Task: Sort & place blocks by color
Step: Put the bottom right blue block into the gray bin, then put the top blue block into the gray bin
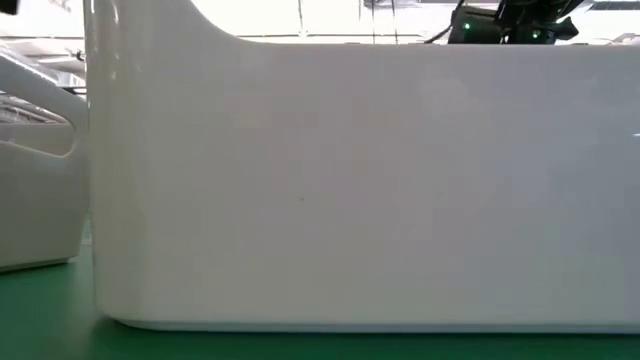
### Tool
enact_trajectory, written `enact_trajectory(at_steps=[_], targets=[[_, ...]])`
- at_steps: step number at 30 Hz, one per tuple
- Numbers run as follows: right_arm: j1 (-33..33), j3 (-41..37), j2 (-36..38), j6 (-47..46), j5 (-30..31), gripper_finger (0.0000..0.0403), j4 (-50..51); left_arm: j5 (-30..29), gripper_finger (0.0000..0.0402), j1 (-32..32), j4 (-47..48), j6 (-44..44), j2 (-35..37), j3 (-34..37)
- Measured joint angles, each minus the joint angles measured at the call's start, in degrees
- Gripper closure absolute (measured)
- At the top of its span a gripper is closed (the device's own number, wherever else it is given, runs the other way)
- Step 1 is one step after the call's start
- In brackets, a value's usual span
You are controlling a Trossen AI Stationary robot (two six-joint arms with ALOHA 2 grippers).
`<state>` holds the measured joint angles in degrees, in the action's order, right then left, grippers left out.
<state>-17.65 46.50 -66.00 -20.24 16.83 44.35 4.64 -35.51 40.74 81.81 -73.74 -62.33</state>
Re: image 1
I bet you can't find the large white plastic bin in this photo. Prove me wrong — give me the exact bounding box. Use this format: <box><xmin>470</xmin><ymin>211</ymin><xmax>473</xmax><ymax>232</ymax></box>
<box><xmin>83</xmin><ymin>0</ymin><xmax>640</xmax><ymax>334</ymax></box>

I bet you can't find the small white plastic bin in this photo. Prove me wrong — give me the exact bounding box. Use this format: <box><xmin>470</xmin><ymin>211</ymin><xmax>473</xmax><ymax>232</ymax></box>
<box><xmin>0</xmin><ymin>52</ymin><xmax>91</xmax><ymax>274</ymax></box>

